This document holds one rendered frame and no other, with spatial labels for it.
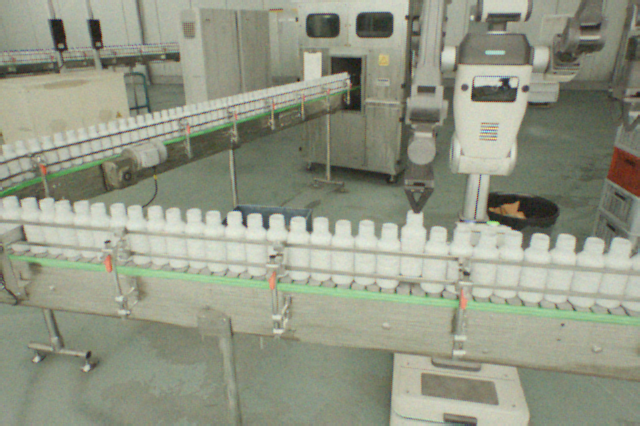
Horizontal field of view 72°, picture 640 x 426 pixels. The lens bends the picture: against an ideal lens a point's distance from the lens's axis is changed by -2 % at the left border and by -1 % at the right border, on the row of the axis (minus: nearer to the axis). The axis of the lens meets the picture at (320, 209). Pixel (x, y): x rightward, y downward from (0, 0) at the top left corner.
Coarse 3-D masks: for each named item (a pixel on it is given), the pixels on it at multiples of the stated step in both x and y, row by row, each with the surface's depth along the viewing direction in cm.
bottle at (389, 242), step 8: (384, 224) 109; (392, 224) 109; (384, 232) 108; (392, 232) 107; (384, 240) 108; (392, 240) 108; (384, 248) 108; (392, 248) 107; (400, 248) 109; (376, 256) 112; (384, 256) 108; (392, 256) 108; (400, 256) 111; (376, 264) 112; (384, 264) 109; (392, 264) 109; (376, 272) 113; (384, 272) 110; (392, 272) 110; (376, 280) 113; (384, 280) 111; (392, 280) 111; (384, 288) 112; (392, 288) 112
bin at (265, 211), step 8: (240, 208) 180; (248, 208) 180; (256, 208) 179; (264, 208) 178; (272, 208) 177; (280, 208) 177; (288, 208) 176; (296, 208) 175; (304, 208) 175; (264, 216) 180; (288, 216) 177; (296, 216) 177; (304, 216) 176; (224, 224) 167; (264, 224) 181; (288, 224) 179
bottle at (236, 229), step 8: (232, 216) 118; (240, 216) 116; (232, 224) 115; (240, 224) 116; (232, 232) 115; (240, 232) 116; (232, 248) 117; (240, 248) 117; (232, 256) 118; (240, 256) 118; (240, 272) 120
